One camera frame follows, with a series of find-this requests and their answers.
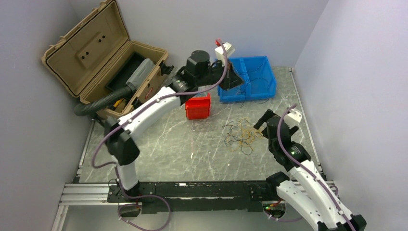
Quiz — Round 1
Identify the blue divided plastic bin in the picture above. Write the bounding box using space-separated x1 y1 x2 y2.
217 56 277 103

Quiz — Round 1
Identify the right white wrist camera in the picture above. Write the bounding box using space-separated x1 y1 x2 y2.
283 108 303 128

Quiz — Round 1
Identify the grey canister in toolbox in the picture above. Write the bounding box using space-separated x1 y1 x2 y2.
126 58 155 92

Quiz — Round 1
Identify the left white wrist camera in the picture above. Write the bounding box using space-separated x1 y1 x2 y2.
215 39 235 65

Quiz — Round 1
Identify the tan open toolbox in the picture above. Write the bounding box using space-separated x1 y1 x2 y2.
41 0 168 118

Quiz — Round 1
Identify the red plastic bin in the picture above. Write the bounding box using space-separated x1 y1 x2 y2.
184 93 211 120

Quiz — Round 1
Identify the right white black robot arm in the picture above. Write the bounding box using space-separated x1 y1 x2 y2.
254 107 367 231

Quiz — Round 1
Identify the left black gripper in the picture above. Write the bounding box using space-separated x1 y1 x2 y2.
197 59 245 91

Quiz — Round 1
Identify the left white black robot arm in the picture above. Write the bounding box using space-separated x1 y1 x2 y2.
103 42 244 202

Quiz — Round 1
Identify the black corrugated hose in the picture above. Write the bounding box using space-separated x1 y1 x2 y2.
73 87 134 116

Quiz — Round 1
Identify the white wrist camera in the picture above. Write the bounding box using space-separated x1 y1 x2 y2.
283 108 303 128
215 39 235 65

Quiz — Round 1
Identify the black aluminium base frame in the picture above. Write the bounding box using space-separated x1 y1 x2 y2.
59 180 279 214

